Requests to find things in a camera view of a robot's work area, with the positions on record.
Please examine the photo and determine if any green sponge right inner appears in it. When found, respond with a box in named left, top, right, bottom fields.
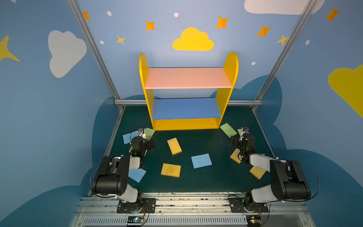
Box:
left=220, top=123, right=237, bottom=138

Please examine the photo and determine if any blue sponge near left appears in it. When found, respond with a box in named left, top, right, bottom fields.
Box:
left=128, top=168, right=146, bottom=183

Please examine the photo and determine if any yellow sponge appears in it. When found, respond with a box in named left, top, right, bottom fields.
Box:
left=249, top=166, right=266, bottom=180
left=167, top=138, right=182, bottom=155
left=161, top=163, right=181, bottom=178
left=230, top=148, right=241, bottom=164

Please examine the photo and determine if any green circuit board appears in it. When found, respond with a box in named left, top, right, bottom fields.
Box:
left=127, top=216, right=144, bottom=225
left=246, top=216, right=261, bottom=227

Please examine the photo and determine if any blue sponge far left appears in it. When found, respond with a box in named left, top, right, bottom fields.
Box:
left=123, top=131, right=139, bottom=144

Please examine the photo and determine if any left green circuit board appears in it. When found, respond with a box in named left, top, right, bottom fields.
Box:
left=127, top=216, right=144, bottom=225

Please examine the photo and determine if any right aluminium frame post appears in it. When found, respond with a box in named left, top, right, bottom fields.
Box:
left=251, top=0, right=318, bottom=112

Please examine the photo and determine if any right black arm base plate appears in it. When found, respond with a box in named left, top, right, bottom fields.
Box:
left=228, top=197, right=269, bottom=213

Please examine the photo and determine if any green sponge left upper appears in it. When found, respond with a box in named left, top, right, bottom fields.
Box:
left=144, top=128, right=155, bottom=141

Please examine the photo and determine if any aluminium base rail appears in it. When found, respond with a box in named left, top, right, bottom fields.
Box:
left=71, top=192, right=315, bottom=227

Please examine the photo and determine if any blue sponge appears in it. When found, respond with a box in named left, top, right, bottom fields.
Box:
left=123, top=131, right=139, bottom=144
left=128, top=168, right=146, bottom=183
left=191, top=153, right=212, bottom=169

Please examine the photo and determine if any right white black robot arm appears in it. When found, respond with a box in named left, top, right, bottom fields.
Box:
left=229, top=133, right=312, bottom=210

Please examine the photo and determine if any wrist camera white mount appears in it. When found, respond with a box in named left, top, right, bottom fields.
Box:
left=138, top=128, right=146, bottom=139
left=241, top=126, right=250, bottom=134

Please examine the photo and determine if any rear aluminium frame bar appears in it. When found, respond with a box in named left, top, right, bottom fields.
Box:
left=114, top=98, right=263, bottom=106

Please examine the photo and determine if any yellow shelf with coloured boards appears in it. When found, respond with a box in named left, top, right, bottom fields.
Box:
left=139, top=52, right=239, bottom=131

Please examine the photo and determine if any green sponge right outer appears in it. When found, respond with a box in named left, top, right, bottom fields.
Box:
left=237, top=128, right=243, bottom=136

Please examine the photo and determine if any blue sponge centre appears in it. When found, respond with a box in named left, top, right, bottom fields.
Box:
left=191, top=153, right=212, bottom=169

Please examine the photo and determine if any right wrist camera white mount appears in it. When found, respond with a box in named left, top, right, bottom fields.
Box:
left=241, top=126, right=250, bottom=134

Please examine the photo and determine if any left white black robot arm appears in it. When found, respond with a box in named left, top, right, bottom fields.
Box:
left=90, top=136, right=155, bottom=205

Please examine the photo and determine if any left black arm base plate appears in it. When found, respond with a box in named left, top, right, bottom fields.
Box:
left=116, top=198, right=156, bottom=214

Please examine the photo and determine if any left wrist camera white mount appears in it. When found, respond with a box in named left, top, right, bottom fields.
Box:
left=138, top=128, right=146, bottom=139

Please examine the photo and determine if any green sponge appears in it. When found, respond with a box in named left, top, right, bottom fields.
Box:
left=144, top=128, right=155, bottom=141
left=220, top=123, right=237, bottom=138
left=237, top=128, right=243, bottom=136

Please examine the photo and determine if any left aluminium frame post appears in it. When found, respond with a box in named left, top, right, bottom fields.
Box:
left=67, top=0, right=120, bottom=101

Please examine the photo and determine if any aluminium frame post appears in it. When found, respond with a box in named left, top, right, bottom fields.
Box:
left=251, top=0, right=318, bottom=112
left=67, top=0, right=120, bottom=101

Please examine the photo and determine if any right green circuit board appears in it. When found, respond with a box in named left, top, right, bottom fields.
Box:
left=246, top=216, right=261, bottom=227

